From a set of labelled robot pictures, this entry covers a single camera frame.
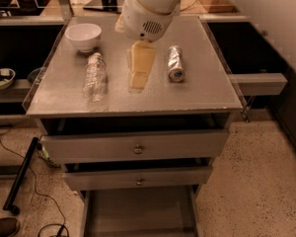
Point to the grey drawer cabinet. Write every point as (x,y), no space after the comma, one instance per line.
(205,99)

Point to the clear plastic water bottle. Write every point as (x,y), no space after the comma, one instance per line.
(96,78)

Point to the cardboard box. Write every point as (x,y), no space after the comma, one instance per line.
(218,6)

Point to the white ceramic bowl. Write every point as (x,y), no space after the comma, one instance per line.
(84,37)

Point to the brown shoe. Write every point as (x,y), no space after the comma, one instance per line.
(9,227)

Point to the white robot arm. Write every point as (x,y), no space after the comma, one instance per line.
(277,17)

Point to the black bar on floor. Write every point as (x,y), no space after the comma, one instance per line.
(9,203)

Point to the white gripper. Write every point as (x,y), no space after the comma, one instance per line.
(144,21)

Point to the grey top drawer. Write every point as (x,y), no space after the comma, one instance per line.
(134,146)

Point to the grey side shelf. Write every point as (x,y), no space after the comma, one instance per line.
(259,84)

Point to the grey middle drawer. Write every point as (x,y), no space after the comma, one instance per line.
(139,178)

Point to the grey bottom drawer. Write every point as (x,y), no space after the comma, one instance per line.
(143,212)

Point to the silver crushed can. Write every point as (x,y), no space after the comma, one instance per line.
(176,71)

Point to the grey drawer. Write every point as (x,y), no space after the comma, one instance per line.
(143,212)
(139,178)
(134,146)

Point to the black monitor stand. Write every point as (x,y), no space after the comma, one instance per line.
(110,6)

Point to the bowl with items on shelf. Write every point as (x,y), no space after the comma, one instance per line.
(7,76)

